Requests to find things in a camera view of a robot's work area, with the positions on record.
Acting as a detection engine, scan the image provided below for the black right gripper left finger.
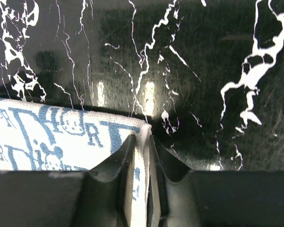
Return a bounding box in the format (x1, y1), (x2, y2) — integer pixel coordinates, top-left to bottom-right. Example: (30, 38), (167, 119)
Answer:
(0, 135), (135, 227)

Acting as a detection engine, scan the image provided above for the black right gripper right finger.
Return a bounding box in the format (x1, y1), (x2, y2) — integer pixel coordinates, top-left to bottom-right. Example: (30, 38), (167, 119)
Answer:
(148, 136), (284, 227)

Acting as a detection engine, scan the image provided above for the navy cream patterned towel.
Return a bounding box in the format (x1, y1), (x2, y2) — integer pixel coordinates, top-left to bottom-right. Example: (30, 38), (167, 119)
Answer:
(0, 98), (151, 227)

